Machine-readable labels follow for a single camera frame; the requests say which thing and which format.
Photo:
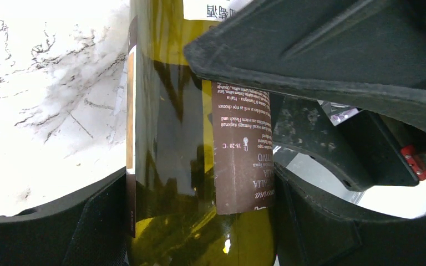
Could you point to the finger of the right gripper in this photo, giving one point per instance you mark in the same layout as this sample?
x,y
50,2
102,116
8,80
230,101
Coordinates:
x,y
368,54

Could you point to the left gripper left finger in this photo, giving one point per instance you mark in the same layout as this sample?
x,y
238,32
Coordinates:
x,y
82,228

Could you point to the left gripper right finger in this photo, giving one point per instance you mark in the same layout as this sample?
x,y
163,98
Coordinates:
x,y
315,227

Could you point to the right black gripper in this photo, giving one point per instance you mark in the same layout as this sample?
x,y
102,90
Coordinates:
x,y
370,154

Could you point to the green wine bottle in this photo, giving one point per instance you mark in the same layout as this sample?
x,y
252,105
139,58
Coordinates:
x,y
199,160

